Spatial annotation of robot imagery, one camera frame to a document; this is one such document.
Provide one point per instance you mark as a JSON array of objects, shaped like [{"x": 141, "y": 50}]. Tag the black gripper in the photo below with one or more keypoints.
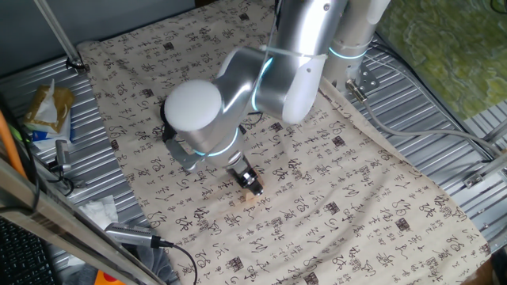
[{"x": 239, "y": 168}]

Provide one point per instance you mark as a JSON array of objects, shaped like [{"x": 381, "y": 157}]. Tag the wooden cube block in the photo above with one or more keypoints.
[{"x": 249, "y": 196}]

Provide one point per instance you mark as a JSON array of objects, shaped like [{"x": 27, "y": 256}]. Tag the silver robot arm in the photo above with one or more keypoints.
[{"x": 245, "y": 91}]

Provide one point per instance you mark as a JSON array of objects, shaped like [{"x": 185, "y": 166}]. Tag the beige calligraphy print cloth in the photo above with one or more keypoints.
[{"x": 317, "y": 198}]

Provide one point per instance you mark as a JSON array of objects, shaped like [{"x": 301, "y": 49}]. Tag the white crumpled tissue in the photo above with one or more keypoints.
[{"x": 99, "y": 211}]

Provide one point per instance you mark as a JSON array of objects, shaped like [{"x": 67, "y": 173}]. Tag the orange emergency stop box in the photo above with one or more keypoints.
[{"x": 105, "y": 279}]

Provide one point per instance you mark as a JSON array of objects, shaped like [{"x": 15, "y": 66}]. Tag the yellow tissue pack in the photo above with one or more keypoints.
[{"x": 47, "y": 111}]

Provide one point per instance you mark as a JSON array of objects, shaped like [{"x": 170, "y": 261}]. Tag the black keyboard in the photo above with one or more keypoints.
[{"x": 20, "y": 257}]

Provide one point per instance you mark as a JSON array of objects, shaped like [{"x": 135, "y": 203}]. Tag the thin aluminium pole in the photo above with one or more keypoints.
[{"x": 59, "y": 35}]

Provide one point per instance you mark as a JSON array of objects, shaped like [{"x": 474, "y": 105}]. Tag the orange pole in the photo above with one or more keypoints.
[{"x": 8, "y": 142}]

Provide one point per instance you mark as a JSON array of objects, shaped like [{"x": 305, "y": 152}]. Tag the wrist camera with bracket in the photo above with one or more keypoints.
[{"x": 180, "y": 154}]

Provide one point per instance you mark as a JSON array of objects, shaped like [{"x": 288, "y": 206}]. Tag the silver camera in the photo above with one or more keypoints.
[{"x": 126, "y": 234}]

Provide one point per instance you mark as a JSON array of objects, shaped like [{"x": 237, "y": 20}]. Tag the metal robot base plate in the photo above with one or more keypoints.
[{"x": 366, "y": 79}]

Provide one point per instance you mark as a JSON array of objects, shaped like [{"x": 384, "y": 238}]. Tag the small camera on stand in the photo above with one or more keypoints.
[{"x": 62, "y": 152}]

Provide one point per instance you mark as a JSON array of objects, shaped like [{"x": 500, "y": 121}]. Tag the aluminium frame bar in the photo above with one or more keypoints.
[{"x": 59, "y": 225}]

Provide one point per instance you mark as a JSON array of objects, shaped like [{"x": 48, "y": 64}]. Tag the aluminium frame bracket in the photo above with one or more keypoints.
[{"x": 475, "y": 179}]

